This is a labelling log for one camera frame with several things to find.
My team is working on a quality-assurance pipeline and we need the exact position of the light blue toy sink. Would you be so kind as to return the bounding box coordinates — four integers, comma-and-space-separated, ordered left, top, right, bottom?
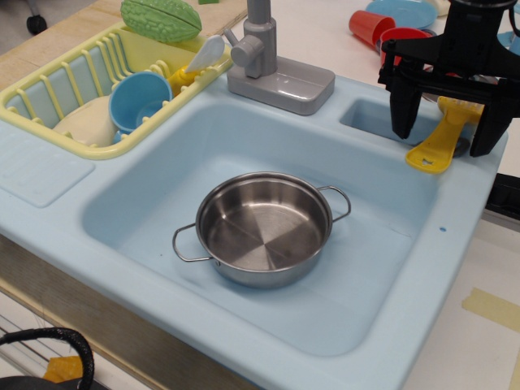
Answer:
1, 76, 506, 389

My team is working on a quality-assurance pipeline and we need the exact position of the red cup lying down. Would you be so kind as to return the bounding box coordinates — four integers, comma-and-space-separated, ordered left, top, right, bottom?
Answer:
349, 11, 397, 49

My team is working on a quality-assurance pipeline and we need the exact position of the yellow dish rack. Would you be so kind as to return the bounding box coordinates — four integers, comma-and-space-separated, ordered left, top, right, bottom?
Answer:
1, 23, 232, 160

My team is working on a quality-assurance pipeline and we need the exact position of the yellow dish brush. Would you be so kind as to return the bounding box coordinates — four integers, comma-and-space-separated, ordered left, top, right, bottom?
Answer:
405, 97, 484, 175

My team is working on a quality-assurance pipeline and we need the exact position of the small steel pot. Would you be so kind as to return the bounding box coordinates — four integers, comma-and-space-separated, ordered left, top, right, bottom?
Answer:
191, 171, 352, 289

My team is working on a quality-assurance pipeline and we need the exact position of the red cup with handle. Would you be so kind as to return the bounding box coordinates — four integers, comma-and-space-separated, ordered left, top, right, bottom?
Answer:
376, 27, 432, 65

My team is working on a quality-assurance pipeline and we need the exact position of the green bitter melon toy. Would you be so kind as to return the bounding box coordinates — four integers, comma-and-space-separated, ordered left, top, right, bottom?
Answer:
120, 0, 202, 43

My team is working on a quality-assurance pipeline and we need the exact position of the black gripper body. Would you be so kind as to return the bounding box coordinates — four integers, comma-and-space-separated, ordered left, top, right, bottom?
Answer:
379, 34, 519, 106

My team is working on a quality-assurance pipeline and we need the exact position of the yellow utensil in rack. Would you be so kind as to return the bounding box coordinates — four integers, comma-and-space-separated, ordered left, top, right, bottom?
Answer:
167, 66, 207, 98

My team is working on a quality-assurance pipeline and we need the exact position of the cream plastic plate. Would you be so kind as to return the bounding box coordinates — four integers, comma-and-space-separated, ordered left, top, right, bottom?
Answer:
53, 96, 118, 147

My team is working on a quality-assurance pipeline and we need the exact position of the yellow tape piece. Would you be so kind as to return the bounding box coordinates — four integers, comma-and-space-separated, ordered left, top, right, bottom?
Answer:
43, 356, 83, 384

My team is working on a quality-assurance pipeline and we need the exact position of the black braided cable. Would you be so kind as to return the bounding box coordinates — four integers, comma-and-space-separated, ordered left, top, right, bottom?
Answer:
0, 327, 95, 390

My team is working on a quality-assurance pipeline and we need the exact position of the blue plastic cup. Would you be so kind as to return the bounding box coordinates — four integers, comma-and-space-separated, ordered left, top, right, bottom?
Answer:
108, 71, 174, 134

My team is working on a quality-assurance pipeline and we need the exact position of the grey toy faucet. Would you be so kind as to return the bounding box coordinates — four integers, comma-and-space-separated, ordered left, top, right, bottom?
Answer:
224, 1, 336, 115

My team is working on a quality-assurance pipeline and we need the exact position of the beige masking tape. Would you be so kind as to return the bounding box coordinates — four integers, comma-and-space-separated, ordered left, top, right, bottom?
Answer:
461, 288, 519, 333

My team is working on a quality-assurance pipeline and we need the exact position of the black device at edge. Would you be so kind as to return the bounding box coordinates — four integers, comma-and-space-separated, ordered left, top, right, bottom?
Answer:
486, 173, 520, 220

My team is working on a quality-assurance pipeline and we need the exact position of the black chair caster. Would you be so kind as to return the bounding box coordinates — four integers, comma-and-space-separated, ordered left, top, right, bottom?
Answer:
26, 15, 47, 36

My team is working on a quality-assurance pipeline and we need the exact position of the grey utensil handle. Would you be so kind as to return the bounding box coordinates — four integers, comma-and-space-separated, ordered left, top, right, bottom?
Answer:
453, 137, 470, 158

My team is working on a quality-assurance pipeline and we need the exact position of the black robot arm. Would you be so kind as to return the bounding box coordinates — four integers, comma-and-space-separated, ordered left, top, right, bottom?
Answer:
379, 1, 519, 157

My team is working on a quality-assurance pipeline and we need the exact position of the blue plastic plate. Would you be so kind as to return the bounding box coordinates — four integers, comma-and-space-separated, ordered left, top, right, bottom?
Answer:
365, 0, 438, 29

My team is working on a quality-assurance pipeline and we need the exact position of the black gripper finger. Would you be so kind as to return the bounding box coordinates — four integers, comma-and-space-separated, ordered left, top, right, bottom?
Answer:
470, 98, 514, 157
387, 74, 422, 139

